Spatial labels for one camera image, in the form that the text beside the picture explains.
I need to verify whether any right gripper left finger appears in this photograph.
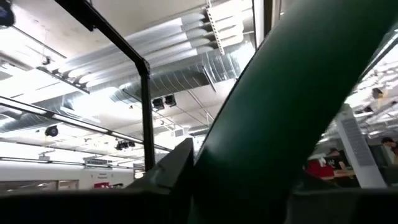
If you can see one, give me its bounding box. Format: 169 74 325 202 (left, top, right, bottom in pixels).
126 138 195 224

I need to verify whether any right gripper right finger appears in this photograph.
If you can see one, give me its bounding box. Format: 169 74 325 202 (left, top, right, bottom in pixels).
284 174 343 224

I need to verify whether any dark green plate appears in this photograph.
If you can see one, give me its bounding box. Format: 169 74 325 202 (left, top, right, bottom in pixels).
189 0 398 224

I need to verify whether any red object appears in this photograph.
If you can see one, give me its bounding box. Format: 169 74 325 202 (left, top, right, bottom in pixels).
304 160 335 179

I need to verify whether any person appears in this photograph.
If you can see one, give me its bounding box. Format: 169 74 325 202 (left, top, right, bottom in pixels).
323 147 349 170
381 136 398 166

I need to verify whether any white pillar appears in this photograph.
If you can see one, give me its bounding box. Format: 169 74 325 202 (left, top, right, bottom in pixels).
334 104 388 189

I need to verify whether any long ceiling light strip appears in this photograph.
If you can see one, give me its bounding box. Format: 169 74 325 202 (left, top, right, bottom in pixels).
0 95 174 153

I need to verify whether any black round ceiling device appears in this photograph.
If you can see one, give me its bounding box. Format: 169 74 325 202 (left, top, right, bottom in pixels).
44 124 59 138

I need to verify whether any white perforated ceiling panel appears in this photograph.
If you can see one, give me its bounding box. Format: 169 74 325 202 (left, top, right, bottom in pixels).
205 0 244 55

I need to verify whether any black aluminium rig frame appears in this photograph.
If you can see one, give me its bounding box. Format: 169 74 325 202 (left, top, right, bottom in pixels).
54 0 156 172

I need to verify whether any silver ventilation duct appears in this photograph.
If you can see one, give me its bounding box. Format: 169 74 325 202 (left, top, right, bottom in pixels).
0 11 259 134

